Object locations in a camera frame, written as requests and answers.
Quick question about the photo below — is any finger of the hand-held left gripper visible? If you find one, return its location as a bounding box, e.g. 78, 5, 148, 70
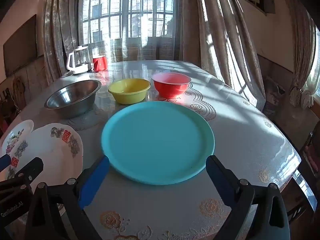
0, 157, 44, 200
0, 154, 12, 173

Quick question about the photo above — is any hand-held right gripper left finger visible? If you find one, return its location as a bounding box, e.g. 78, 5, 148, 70
24, 155, 110, 240

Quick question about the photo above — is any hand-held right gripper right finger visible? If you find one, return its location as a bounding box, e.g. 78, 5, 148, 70
206, 155, 290, 240

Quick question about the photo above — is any white floral plate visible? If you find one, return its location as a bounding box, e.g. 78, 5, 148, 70
11, 122, 84, 188
0, 119, 34, 160

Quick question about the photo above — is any teal round plate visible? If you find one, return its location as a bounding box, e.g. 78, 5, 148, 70
101, 101, 215, 186

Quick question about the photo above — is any stainless steel basin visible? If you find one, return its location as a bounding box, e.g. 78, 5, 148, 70
44, 79, 102, 119

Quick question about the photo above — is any yellow plastic bowl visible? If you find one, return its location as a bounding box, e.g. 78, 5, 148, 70
108, 78, 151, 105

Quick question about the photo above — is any red plastic bowl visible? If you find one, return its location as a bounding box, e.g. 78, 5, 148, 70
151, 72, 192, 99

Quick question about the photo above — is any wooden folding chair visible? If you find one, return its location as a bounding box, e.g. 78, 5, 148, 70
11, 76, 27, 113

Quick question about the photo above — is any dark wooden chair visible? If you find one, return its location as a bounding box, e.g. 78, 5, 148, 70
297, 130, 320, 180

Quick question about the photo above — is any white electric kettle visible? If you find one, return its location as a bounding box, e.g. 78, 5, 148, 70
66, 45, 93, 75

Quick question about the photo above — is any red mug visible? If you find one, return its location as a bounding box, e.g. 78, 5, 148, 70
92, 55, 108, 72

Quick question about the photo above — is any grey velvet curtain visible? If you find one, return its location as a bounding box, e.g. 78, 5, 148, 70
180, 0, 267, 110
41, 0, 83, 85

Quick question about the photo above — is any tied-back curtain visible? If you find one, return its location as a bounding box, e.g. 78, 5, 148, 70
282, 0, 320, 109

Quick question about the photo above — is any barred glass window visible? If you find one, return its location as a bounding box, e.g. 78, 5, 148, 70
77, 0, 183, 63

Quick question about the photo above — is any dark wall panel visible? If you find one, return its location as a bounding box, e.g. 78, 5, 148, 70
3, 14, 38, 78

